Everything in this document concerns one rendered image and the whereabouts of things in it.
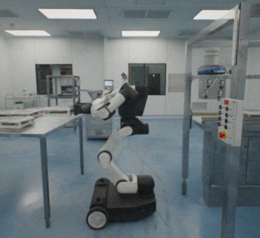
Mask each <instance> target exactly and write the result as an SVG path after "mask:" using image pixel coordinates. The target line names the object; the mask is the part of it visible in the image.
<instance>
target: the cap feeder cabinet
mask: <svg viewBox="0 0 260 238"><path fill-rule="evenodd" d="M84 125H85V137H86V138H87V140H88V139H89V138H109V137H110V136H111V134H112V133H113V131H114V127H113V116H112V117H111V118H110V119H109V120H107V121H104V120H102V118H100V117H98V116H92V114H85V121H84Z"/></svg>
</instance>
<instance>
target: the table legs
mask: <svg viewBox="0 0 260 238"><path fill-rule="evenodd" d="M79 136H80V168H81V175H83V174H84V171H83V168H84V160H83V126H82V117H81V118H79ZM40 150H41V168H42V185H43V203H44V219H45V224H46V228H47V229H48V228H50V217H51V215H50V196H49V177H48V158H47V139H46V137H45V138H40Z"/></svg>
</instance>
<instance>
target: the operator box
mask: <svg viewBox="0 0 260 238"><path fill-rule="evenodd" d="M224 100H228V101H229V104H228V105H226V104H224ZM219 104H220V105H222V107H223V108H222V109H221V110H220V111H221V113H222V114H221V115H219V116H221V119H222V120H221V121H219V122H220V123H221V124H222V125H223V126H222V125H221V126H218V139H220V140H221V141H223V142H225V143H227V144H228V145H230V146H241V141H242V136H241V133H242V118H243V111H244V108H245V106H243V104H244V101H241V100H235V99H224V98H220V103H219ZM226 106H228V107H229V110H228V111H226V110H225V108H226ZM230 109H231V110H230ZM226 112H227V113H228V114H229V115H230V116H228V117H227V120H228V121H229V122H228V123H227V124H226V123H225V119H226V117H225V113H226ZM231 115H232V116H231ZM225 125H227V130H226V129H225V128H224V126H225ZM229 128H230V129H229ZM222 131H226V135H227V136H226V139H221V138H219V132H222Z"/></svg>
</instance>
